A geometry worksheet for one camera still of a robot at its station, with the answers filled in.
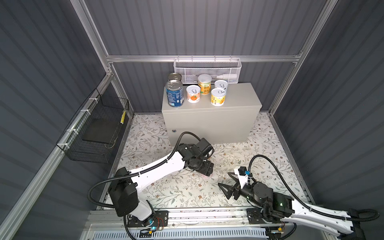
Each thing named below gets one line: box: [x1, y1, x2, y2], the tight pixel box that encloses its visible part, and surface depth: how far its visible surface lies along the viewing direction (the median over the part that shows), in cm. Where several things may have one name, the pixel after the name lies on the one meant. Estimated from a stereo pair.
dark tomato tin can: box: [167, 72, 182, 82], surface depth 77 cm
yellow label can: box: [210, 87, 226, 107], surface depth 76 cm
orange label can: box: [186, 84, 201, 104], surface depth 77 cm
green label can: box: [214, 80, 229, 91], surface depth 80 cm
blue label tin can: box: [165, 79, 185, 108], surface depth 72 cm
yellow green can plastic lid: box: [198, 73, 212, 95], surface depth 81 cm
